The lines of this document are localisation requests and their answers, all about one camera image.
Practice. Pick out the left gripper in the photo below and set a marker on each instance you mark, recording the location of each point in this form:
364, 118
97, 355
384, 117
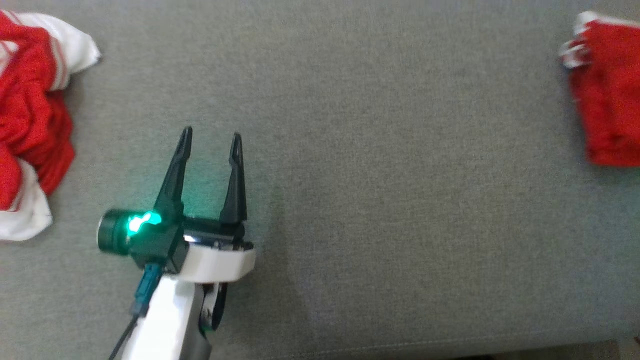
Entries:
220, 262

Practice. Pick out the red white basketball shorts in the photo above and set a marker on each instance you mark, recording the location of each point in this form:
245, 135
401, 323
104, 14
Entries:
30, 110

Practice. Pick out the red lettered basketball jersey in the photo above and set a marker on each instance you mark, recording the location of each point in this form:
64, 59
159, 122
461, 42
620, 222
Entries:
610, 100

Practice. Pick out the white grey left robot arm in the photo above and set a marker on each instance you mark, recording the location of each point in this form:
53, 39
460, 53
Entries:
165, 320

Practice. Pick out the large grey sofa seat cushion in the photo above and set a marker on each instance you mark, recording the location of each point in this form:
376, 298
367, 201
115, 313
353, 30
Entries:
375, 175

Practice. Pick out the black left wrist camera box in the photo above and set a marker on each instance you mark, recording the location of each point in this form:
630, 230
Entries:
157, 249

